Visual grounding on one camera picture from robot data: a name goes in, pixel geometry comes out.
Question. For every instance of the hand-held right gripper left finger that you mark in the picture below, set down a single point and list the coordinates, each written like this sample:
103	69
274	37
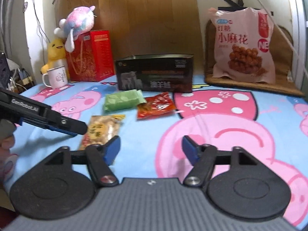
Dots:
113	148

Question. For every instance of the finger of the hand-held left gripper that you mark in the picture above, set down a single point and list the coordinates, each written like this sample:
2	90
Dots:
38	124
72	124

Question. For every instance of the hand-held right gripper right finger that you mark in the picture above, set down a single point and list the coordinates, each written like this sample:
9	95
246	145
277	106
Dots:
190	149

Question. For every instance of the yellow snack packet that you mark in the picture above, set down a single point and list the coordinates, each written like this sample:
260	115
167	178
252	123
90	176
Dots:
103	127

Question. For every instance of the light green snack packet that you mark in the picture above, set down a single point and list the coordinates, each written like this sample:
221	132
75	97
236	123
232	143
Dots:
122	99

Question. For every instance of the red snack packet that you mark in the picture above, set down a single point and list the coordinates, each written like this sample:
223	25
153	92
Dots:
156	105

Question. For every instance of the dark printed cardboard box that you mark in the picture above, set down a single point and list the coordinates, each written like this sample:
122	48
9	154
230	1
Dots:
156	74

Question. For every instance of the person's left hand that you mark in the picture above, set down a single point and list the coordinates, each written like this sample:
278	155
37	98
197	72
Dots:
7	158

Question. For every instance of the black power adapter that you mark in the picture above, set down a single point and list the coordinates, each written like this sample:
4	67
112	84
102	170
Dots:
26	79

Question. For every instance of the pig printed blanket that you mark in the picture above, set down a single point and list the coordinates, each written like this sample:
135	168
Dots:
144	137

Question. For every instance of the white enamel mug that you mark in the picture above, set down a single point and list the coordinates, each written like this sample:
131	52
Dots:
57	78

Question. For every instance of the yellow duck plush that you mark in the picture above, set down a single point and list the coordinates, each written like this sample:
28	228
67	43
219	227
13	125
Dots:
55	51

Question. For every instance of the red gift bag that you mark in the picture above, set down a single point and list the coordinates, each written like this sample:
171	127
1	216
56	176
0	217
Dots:
91	57

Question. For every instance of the pastel plush toy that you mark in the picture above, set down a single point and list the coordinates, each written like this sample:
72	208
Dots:
77	21

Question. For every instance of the large pink snack bag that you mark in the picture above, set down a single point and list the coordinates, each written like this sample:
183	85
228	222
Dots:
243	45

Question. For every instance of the brown seat cushion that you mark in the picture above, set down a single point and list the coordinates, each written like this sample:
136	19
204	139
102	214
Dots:
284	77

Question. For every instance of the wooden headboard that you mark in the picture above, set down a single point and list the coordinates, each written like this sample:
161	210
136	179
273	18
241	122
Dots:
144	16

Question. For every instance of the black tape strips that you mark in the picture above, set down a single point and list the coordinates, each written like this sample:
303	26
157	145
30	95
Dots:
232	3

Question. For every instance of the window frame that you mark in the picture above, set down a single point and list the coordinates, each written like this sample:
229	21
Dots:
298	28

